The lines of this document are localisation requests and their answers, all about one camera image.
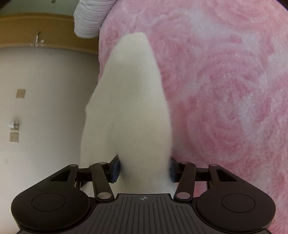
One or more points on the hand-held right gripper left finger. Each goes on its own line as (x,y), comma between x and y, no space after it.
(116,168)

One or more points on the beige wall switch plate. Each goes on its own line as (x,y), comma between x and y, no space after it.
(20,93)

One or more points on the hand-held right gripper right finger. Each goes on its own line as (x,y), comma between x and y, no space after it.
(173,171)

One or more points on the small white wall fitting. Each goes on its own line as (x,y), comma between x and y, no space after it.
(14,124)

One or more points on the white fuzzy sweater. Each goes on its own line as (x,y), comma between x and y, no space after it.
(130,108)

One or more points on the pink floral blanket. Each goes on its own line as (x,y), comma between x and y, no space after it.
(225,90)

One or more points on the lilac folded quilt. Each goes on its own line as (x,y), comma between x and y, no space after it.
(90,18)

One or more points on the beige wall socket plate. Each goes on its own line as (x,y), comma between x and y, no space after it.
(14,137)

